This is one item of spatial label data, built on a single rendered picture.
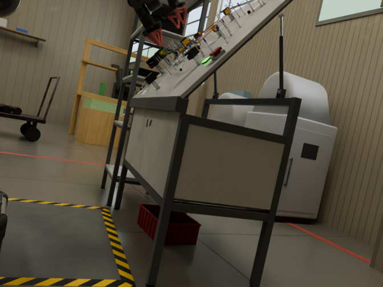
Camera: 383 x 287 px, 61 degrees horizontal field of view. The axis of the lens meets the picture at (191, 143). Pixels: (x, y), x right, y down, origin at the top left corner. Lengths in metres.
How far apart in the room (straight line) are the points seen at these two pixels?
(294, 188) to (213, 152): 2.00
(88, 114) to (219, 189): 5.28
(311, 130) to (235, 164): 1.96
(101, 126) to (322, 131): 4.45
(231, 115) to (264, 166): 2.69
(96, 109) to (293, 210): 4.44
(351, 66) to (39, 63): 9.16
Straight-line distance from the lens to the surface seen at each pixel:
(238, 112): 4.35
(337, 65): 4.20
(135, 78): 2.64
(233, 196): 1.61
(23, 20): 11.38
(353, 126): 3.86
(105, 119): 6.75
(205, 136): 1.49
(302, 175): 3.46
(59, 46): 11.36
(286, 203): 3.41
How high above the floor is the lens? 0.75
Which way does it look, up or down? 3 degrees down
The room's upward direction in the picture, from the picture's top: 12 degrees clockwise
